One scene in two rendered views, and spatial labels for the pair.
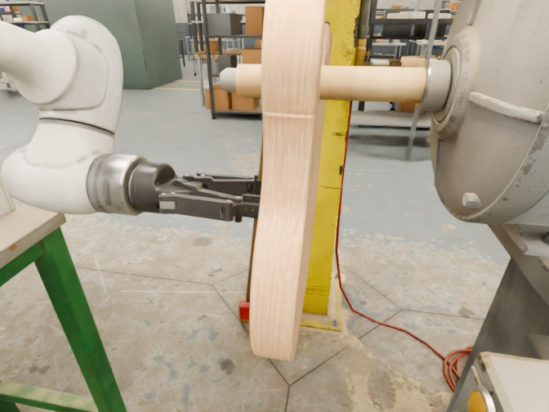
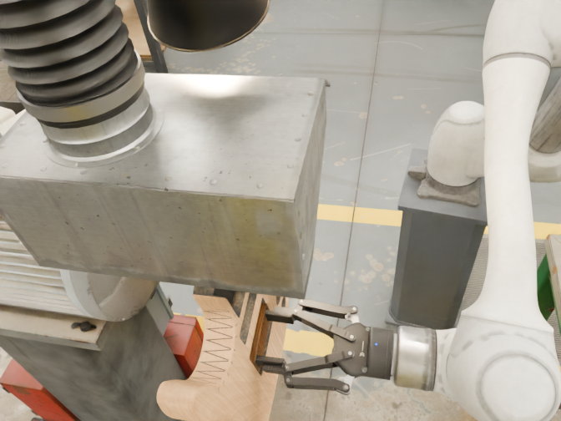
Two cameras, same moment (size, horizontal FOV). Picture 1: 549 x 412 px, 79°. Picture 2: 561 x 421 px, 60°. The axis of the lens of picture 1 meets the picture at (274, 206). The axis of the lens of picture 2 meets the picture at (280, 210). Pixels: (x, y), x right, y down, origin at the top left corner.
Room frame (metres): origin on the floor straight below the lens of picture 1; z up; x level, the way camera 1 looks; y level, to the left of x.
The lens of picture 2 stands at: (0.80, 0.10, 1.80)
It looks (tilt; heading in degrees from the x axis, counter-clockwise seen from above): 47 degrees down; 187
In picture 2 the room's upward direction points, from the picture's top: 8 degrees counter-clockwise
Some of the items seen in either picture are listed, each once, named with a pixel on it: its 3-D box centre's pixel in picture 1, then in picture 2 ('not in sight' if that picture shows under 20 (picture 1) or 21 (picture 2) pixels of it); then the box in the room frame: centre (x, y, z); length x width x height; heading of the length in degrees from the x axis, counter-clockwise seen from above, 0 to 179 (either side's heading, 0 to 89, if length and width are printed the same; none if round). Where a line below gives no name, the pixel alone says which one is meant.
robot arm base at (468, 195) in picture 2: not in sight; (445, 174); (-0.32, 0.48, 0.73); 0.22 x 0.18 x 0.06; 72
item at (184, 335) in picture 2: not in sight; (162, 349); (0.12, -0.40, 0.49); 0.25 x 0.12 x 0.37; 80
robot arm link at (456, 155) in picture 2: not in sight; (463, 140); (-0.31, 0.51, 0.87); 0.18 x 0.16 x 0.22; 74
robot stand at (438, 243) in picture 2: not in sight; (435, 251); (-0.31, 0.50, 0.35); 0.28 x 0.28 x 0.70; 72
